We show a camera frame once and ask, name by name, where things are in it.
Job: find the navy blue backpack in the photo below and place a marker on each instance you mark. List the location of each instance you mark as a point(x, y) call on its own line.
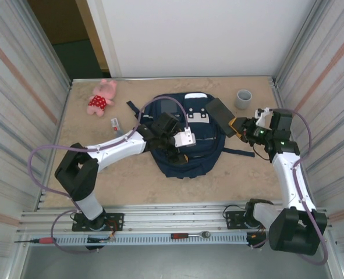
point(195, 168)

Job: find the black pencil case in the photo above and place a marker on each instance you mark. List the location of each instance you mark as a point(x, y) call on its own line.
point(219, 114)

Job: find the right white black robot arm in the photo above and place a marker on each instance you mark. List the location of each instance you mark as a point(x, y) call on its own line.
point(291, 180)

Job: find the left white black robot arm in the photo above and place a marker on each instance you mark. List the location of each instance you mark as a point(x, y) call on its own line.
point(119, 146)

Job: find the grey cup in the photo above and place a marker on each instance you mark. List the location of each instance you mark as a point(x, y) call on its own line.
point(243, 101)

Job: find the small red white tube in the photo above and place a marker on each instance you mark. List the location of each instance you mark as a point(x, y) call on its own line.
point(115, 123)

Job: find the corrugated side panel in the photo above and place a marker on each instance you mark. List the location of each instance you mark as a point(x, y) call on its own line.
point(329, 116)
point(14, 116)

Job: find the pink plush toy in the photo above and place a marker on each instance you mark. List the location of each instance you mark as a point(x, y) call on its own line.
point(99, 101)

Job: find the aluminium frame rail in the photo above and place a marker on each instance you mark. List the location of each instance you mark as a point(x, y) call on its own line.
point(174, 216)

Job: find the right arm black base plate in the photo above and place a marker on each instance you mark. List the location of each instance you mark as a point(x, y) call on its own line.
point(233, 218)

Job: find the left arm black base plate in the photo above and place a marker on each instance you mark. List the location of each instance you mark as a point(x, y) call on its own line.
point(116, 218)

